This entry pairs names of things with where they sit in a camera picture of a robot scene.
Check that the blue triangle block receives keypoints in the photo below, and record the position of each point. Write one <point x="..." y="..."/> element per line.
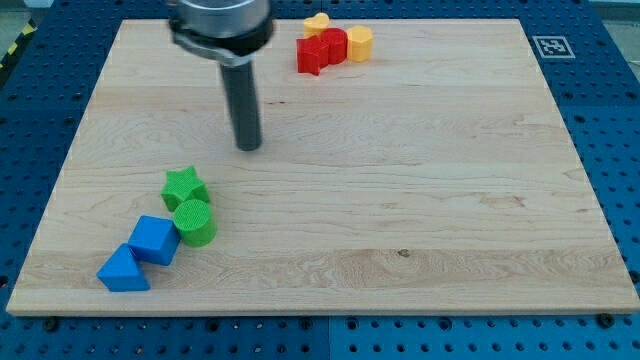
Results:
<point x="122" y="273"/>

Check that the wooden board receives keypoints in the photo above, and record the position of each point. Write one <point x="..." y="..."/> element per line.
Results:
<point x="437" y="178"/>

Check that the red star block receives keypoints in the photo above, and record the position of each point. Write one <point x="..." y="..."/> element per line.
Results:
<point x="312" y="55"/>

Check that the dark cylindrical pointer rod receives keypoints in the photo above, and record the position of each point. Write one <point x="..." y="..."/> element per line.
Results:
<point x="242" y="103"/>

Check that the green cylinder block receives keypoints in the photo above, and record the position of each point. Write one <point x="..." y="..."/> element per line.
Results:
<point x="195" y="223"/>

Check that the green star block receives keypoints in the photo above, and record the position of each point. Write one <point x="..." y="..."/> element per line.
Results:
<point x="183" y="185"/>

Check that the red cylinder block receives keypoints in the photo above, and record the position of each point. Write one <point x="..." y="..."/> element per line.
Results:
<point x="337" y="41"/>

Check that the yellow hexagon block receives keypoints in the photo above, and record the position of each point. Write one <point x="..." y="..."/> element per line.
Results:
<point x="360" y="43"/>

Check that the yellow heart block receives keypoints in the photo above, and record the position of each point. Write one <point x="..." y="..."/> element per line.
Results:
<point x="315" y="25"/>

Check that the blue cube block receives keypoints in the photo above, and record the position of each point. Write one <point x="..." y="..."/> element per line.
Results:
<point x="154" y="240"/>

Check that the white fiducial marker tag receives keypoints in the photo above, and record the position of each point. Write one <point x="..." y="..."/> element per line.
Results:
<point x="553" y="47"/>

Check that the black bolt left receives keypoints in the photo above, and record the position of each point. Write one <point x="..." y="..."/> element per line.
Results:
<point x="51" y="324"/>

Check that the black bolt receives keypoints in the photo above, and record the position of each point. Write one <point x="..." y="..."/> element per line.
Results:
<point x="605" y="320"/>
<point x="51" y="324"/>

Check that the black bolt right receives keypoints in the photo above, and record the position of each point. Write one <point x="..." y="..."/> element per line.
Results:
<point x="605" y="320"/>

